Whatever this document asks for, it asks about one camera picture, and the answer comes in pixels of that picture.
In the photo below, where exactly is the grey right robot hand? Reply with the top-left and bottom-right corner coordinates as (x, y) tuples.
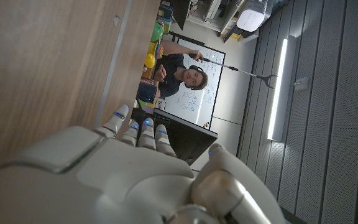
(0, 104), (288, 224)

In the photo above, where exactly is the small yellow ball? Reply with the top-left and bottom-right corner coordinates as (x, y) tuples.
(144, 53), (157, 69)

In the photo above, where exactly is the green ball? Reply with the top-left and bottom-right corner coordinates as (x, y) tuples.
(150, 22), (164, 43)

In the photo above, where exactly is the black computer monitor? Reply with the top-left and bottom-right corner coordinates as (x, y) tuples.
(131, 107), (219, 166)

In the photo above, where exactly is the navy blue mug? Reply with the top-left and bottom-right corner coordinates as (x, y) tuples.
(136, 82), (158, 104)

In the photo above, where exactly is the person in dark shirt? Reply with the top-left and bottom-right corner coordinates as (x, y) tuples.
(153, 40), (209, 99)

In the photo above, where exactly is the long grabber reacher stick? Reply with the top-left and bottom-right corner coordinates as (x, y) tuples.
(188, 53), (278, 90)

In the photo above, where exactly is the long ceiling light fixture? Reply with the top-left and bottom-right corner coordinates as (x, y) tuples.
(267, 35), (298, 142)

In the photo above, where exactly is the white shelf cabinet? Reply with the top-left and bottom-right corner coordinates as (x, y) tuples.
(186, 0), (246, 34)

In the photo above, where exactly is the white air purifier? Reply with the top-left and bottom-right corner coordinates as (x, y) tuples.
(236, 0), (269, 32)

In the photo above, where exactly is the whiteboard with black frame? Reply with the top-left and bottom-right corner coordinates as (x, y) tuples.
(162, 37), (226, 130)

